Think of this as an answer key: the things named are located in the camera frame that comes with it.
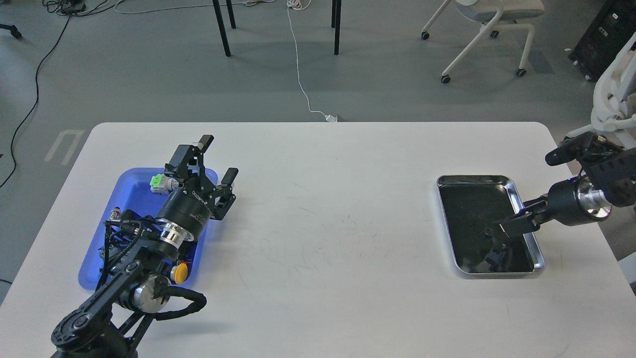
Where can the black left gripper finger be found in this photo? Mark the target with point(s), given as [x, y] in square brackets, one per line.
[187, 161]
[226, 184]

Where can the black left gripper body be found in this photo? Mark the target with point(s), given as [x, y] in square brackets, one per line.
[187, 210]

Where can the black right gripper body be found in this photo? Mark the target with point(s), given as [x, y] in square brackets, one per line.
[575, 201]

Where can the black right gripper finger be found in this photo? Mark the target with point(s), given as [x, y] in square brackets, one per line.
[533, 206]
[516, 225]

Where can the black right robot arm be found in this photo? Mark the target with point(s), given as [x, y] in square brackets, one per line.
[606, 180]

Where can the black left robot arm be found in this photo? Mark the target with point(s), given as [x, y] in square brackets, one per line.
[143, 263]

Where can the green white connector part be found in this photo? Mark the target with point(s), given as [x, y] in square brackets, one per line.
[163, 184]

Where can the silver metal tray black inside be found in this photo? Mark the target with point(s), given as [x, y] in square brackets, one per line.
[469, 204]

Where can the yellow push button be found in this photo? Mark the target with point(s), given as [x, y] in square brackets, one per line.
[179, 273]

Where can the white mesh office chair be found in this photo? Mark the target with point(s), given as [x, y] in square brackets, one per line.
[614, 99]

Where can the black table leg left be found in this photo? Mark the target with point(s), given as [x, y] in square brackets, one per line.
[221, 24]

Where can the black table leg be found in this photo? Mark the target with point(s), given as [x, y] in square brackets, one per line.
[221, 24]
[336, 6]

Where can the black equipment case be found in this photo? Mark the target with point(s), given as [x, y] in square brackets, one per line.
[610, 30]

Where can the black table leg right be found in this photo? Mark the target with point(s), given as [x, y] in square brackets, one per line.
[336, 6]

